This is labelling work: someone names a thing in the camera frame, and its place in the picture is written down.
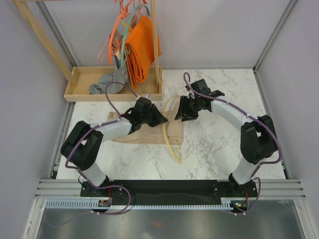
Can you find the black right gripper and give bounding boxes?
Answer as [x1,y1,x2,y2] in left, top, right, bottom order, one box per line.
[174,96,201,122]

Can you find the aluminium frame rail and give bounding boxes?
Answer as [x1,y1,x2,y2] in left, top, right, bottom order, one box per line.
[34,179,306,200]

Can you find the teal plastic hanger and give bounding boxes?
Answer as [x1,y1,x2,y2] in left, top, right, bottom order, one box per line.
[120,4,150,67]

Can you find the wooden clothes rack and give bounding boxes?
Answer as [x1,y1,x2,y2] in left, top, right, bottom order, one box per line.
[14,0,162,102]

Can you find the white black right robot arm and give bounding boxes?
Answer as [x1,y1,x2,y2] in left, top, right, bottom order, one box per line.
[175,79,279,197]

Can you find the grey garment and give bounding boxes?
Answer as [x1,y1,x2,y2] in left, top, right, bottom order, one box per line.
[89,55,129,95]

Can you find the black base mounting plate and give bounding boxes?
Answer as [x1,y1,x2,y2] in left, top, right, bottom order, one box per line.
[79,179,257,206]

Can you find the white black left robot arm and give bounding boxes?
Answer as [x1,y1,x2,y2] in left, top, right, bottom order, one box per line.
[60,97,168,196]

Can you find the orange cloth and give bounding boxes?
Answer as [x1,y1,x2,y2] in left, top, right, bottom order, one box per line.
[125,16,155,90]

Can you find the beige trousers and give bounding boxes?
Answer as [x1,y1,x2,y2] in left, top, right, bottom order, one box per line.
[112,106,184,145]

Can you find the orange plastic hanger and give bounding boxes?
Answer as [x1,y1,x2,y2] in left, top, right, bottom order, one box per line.
[107,0,140,65]

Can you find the grey slotted cable duct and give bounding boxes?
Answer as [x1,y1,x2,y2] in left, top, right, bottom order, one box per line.
[45,199,233,211]

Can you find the pink thin hanger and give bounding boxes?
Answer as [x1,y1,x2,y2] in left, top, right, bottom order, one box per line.
[97,35,111,62]

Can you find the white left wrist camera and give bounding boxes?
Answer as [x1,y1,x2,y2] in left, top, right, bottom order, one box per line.
[141,93,152,101]

